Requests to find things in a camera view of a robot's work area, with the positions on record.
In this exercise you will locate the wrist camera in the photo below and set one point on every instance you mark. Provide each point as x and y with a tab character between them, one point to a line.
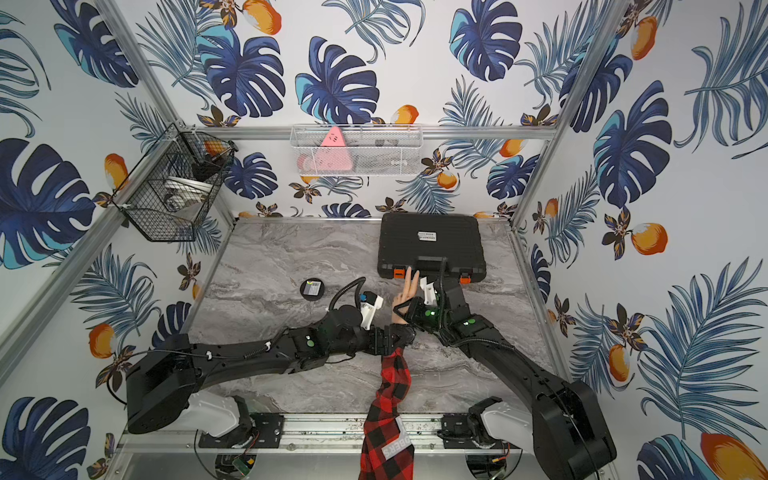
370	303
428	291

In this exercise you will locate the pink triangular object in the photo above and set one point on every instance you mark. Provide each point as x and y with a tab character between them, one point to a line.
332	156

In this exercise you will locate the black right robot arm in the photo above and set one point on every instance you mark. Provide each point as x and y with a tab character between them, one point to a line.
570	436

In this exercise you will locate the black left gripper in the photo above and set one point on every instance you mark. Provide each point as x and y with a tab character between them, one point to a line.
387	339

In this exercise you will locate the black wire basket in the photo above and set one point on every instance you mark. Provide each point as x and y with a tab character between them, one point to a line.
169	194

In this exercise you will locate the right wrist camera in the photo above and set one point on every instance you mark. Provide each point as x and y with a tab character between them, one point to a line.
428	291

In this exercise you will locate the red plaid sleeved forearm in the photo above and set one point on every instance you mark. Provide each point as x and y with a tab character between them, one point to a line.
387	450

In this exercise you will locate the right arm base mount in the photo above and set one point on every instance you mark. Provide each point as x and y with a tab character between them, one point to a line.
466	431

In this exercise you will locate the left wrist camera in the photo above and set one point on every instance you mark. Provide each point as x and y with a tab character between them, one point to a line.
370	303

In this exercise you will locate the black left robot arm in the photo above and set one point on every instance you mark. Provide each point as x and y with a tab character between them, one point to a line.
160	385

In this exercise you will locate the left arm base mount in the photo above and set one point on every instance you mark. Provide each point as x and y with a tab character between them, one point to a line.
262	431

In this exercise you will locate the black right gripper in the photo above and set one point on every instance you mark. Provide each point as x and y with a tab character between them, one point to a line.
413	310

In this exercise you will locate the black plastic tool case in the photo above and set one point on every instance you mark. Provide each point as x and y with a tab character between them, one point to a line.
430	244

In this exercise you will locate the round black disc gadget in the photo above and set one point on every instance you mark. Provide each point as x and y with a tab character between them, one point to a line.
312	289

